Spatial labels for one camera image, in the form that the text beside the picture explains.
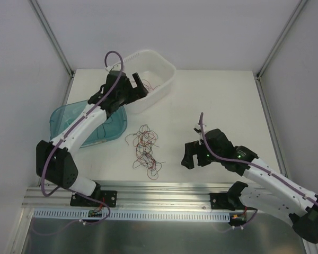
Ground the red wire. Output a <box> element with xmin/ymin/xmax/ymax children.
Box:
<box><xmin>143</xmin><ymin>79</ymin><xmax>161</xmax><ymax>93</ymax></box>

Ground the dark thin wire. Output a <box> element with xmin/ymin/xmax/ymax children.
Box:
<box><xmin>96</xmin><ymin>119</ymin><xmax>113</xmax><ymax>140</ymax></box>

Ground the thin wire bundle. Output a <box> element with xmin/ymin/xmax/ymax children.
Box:
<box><xmin>124</xmin><ymin>124</ymin><xmax>167</xmax><ymax>181</ymax></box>

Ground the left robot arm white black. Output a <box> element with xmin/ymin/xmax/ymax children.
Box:
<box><xmin>36</xmin><ymin>71</ymin><xmax>148</xmax><ymax>206</ymax></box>

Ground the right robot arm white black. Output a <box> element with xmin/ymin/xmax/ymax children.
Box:
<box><xmin>181</xmin><ymin>125</ymin><xmax>318</xmax><ymax>244</ymax></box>

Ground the white plastic basket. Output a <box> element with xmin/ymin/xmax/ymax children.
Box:
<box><xmin>123</xmin><ymin>49</ymin><xmax>176</xmax><ymax>114</ymax></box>

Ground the teal translucent plastic bin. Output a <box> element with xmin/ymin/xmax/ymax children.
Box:
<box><xmin>49</xmin><ymin>101</ymin><xmax>127</xmax><ymax>148</ymax></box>

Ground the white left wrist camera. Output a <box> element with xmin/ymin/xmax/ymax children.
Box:
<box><xmin>105</xmin><ymin>63</ymin><xmax>121</xmax><ymax>72</ymax></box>

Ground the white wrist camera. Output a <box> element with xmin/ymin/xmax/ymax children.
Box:
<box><xmin>193</xmin><ymin>123</ymin><xmax>207</xmax><ymax>135</ymax></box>
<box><xmin>105</xmin><ymin>63</ymin><xmax>121</xmax><ymax>72</ymax></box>

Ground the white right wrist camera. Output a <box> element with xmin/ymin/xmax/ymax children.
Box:
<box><xmin>193</xmin><ymin>123</ymin><xmax>207</xmax><ymax>135</ymax></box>

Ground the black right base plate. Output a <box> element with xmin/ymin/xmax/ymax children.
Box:
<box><xmin>209</xmin><ymin>193</ymin><xmax>233</xmax><ymax>211</ymax></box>

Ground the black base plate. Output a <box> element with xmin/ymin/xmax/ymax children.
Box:
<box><xmin>209</xmin><ymin>193</ymin><xmax>233</xmax><ymax>211</ymax></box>
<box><xmin>70</xmin><ymin>189</ymin><xmax>118</xmax><ymax>207</ymax></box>

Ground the aluminium mounting rail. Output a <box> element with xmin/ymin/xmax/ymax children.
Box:
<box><xmin>22</xmin><ymin>181</ymin><xmax>232</xmax><ymax>211</ymax></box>

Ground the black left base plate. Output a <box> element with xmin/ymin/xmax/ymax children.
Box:
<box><xmin>70</xmin><ymin>189</ymin><xmax>118</xmax><ymax>207</ymax></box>

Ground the left aluminium frame post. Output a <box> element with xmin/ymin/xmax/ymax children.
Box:
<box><xmin>28</xmin><ymin>0</ymin><xmax>74</xmax><ymax>78</ymax></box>

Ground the aluminium frame post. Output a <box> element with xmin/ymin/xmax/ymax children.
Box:
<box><xmin>28</xmin><ymin>0</ymin><xmax>74</xmax><ymax>78</ymax></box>
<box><xmin>256</xmin><ymin>0</ymin><xmax>309</xmax><ymax>80</ymax></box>

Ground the white slotted cable duct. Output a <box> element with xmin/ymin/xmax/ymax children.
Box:
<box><xmin>33</xmin><ymin>208</ymin><xmax>230</xmax><ymax>223</ymax></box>

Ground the right aluminium frame post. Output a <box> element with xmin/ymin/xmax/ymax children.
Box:
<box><xmin>256</xmin><ymin>0</ymin><xmax>309</xmax><ymax>80</ymax></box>

